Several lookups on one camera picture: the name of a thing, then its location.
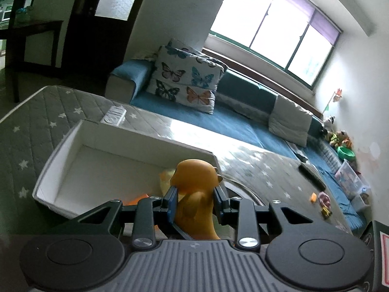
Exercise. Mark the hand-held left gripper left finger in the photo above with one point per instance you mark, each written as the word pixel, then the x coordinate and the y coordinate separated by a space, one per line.
pixel 170 203

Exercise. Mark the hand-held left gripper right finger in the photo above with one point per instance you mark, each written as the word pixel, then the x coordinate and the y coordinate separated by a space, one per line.
pixel 219 203

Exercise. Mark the yellow plush chick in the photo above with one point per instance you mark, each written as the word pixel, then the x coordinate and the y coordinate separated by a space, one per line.
pixel 166 181

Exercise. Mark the large orange rubber animal toy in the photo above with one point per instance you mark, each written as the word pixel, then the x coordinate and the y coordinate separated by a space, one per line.
pixel 194 194

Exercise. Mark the dark cardboard box white inside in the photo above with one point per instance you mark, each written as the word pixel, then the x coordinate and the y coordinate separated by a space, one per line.
pixel 115 164

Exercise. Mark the blue sofa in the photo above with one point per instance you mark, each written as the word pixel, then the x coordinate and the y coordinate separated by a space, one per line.
pixel 237 118

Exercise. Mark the small orange toy piece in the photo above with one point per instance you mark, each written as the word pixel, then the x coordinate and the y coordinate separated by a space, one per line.
pixel 312 197

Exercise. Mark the black remote control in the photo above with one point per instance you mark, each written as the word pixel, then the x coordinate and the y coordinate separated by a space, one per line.
pixel 312 176

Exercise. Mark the small pink toy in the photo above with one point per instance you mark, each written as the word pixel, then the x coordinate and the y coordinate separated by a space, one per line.
pixel 324 199

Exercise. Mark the small yellow toy car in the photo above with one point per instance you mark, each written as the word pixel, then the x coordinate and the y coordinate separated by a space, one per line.
pixel 326 211

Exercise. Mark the white sofa cushion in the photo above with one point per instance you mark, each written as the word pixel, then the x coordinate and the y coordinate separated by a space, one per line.
pixel 290 118

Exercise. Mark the butterfly print pillow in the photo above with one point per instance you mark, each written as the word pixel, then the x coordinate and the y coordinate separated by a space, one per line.
pixel 182 82
pixel 197 53

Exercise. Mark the clear plastic storage bin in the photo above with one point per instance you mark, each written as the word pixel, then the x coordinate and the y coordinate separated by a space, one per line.
pixel 352 179

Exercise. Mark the green plastic bowl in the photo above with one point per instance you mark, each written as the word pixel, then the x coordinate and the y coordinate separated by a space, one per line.
pixel 346 152

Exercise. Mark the group of plush toys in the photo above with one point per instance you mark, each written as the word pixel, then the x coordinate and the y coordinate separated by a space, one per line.
pixel 337 133

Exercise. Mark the small white storage box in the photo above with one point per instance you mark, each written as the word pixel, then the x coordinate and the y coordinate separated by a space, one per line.
pixel 362 203

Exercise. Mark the grey star quilted table cover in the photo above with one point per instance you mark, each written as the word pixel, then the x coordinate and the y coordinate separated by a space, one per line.
pixel 60 112

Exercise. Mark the dark wooden door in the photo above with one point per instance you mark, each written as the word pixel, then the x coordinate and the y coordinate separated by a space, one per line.
pixel 91 15

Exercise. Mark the dark wooden desk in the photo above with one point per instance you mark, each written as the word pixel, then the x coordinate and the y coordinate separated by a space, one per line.
pixel 27 45

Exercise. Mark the purple roller blind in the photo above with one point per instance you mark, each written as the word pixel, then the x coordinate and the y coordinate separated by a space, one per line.
pixel 304 6

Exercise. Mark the glass display cabinet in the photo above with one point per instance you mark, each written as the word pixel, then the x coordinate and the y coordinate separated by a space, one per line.
pixel 9 3

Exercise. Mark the paper wall decoration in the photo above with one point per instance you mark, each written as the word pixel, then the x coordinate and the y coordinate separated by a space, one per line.
pixel 334 97

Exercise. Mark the window with green frame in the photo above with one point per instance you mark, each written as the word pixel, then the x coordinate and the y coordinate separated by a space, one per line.
pixel 273 36

